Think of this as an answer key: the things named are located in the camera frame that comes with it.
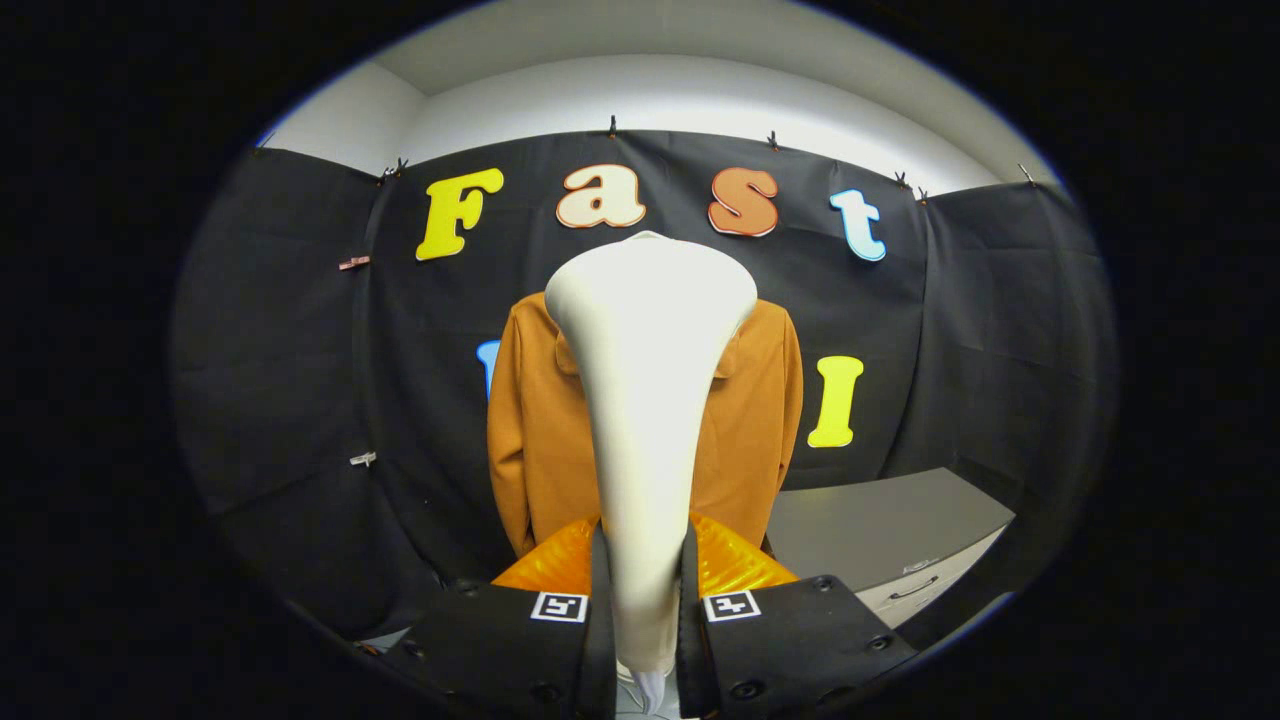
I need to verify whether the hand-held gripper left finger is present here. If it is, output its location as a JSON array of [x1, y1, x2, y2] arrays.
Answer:
[[385, 515, 618, 720]]

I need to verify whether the black backdrop cloth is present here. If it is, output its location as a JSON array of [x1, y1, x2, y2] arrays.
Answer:
[[170, 130, 1119, 641]]

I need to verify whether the grey cabinet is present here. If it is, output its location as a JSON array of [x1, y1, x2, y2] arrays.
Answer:
[[765, 468, 1017, 629]]

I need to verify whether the orange button-up shirt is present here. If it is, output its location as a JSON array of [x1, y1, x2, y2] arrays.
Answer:
[[487, 290, 804, 559]]

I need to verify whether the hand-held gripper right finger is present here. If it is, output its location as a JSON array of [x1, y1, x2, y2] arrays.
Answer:
[[678, 512, 918, 720]]

